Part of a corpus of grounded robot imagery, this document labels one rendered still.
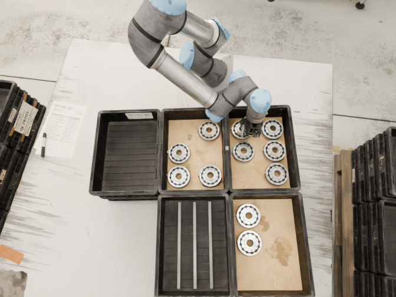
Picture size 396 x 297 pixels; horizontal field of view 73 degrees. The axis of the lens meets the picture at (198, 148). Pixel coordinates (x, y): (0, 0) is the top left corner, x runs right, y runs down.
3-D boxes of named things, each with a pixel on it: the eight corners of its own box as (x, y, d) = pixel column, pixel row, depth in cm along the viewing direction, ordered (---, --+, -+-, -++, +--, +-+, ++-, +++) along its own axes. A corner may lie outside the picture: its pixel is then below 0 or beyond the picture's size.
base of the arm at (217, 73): (207, 66, 149) (194, 58, 142) (228, 56, 138) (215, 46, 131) (204, 91, 145) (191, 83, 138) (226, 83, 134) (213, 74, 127)
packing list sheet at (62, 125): (50, 100, 157) (50, 99, 157) (88, 105, 155) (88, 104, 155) (31, 153, 147) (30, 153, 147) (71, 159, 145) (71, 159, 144)
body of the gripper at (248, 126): (241, 137, 120) (245, 126, 108) (243, 119, 122) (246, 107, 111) (259, 138, 119) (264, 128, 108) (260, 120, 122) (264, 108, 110)
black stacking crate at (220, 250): (162, 198, 125) (158, 194, 114) (227, 197, 124) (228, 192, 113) (159, 293, 113) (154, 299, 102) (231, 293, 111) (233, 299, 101)
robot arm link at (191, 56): (192, 68, 141) (172, 55, 132) (209, 48, 135) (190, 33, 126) (198, 81, 134) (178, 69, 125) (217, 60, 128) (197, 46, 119)
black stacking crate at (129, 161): (107, 121, 139) (98, 111, 128) (164, 119, 138) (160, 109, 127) (99, 198, 126) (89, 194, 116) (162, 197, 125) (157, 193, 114)
